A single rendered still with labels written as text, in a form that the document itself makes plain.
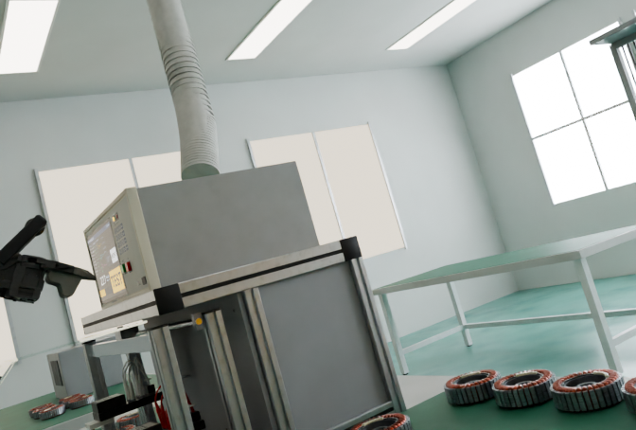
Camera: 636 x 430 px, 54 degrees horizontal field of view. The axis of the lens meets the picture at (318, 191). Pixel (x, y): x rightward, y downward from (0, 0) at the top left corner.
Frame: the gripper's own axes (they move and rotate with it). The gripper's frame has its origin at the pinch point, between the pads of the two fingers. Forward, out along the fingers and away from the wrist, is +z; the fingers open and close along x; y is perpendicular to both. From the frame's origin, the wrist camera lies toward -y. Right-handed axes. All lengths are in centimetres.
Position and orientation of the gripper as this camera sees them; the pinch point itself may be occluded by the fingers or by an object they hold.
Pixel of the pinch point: (90, 274)
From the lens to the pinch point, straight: 135.0
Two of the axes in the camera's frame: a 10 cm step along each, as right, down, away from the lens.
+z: 8.6, 2.5, 4.4
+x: 5.0, -2.4, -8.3
